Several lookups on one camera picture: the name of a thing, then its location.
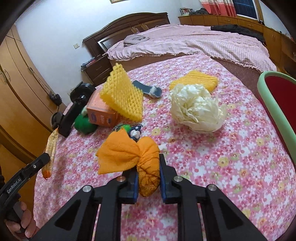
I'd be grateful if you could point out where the orange cloth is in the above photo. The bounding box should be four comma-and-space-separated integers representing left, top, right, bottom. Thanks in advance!
96, 129, 160, 197

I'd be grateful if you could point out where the dark wooden headboard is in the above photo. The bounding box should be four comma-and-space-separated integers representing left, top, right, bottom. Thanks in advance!
83, 13, 170, 58

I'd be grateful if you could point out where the red bin with green rim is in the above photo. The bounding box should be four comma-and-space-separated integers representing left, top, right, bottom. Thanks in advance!
257, 71, 295, 162

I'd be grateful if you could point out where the dark window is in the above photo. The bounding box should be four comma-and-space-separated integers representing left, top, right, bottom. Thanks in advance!
233, 0, 264, 22

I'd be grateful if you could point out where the orange cardboard box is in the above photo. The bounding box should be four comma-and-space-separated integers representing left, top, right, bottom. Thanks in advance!
86, 90, 118, 128

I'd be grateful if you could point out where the dark wooden nightstand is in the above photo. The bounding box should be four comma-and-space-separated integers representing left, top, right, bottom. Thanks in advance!
81, 55, 112, 86

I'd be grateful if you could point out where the pink floral table cloth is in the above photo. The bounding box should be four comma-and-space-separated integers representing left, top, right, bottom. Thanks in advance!
34, 55, 295, 240

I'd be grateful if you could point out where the black bag on wardrobe handle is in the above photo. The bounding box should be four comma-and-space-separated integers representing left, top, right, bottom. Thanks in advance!
49, 92, 62, 106

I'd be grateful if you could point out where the framed wall picture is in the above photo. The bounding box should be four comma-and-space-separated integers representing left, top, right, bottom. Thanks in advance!
110, 0, 126, 4

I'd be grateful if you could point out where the yellow foam net sleeve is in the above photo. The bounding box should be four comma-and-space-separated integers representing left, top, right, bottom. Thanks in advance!
100, 63, 144, 122

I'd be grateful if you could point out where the black clothing on bed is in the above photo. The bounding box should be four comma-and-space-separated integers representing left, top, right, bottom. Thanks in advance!
211, 24, 266, 45

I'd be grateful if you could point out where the folded mauve garment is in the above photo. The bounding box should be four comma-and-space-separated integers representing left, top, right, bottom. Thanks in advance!
123, 34, 150, 47

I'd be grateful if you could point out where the yellow foam net pad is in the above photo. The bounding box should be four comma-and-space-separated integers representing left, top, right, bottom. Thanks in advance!
169, 70, 218, 92

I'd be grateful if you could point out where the green clover shaped toy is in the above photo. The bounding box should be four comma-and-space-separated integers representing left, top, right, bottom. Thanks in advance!
74, 106, 98, 135

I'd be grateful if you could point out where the long low wooden cabinet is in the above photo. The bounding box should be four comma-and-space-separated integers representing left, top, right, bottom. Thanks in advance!
179, 15, 295, 78

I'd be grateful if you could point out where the person's left hand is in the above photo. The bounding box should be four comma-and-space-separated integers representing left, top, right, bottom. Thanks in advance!
4, 201, 40, 240

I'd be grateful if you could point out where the bed with pink blanket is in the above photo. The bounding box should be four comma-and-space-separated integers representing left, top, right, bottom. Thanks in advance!
107, 24, 277, 72

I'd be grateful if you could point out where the orange snack bag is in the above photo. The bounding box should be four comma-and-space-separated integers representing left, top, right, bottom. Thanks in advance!
42, 128, 59, 179

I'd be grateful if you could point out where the small green cartoon wrapper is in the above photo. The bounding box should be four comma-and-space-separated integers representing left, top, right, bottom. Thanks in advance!
113, 123, 142, 142

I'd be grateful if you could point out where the floral red white curtain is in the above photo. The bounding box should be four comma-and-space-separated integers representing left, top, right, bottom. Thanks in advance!
200, 0, 237, 17

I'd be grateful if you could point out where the wooden wardrobe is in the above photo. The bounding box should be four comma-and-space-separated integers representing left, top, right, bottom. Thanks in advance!
1, 26, 66, 181

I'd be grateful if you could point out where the black suction cup mount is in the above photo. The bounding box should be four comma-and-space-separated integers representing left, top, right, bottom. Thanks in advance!
50, 82, 96, 138

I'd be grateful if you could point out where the clutter on nightstand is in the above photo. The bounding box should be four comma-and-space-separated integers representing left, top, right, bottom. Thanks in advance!
81, 57, 95, 68

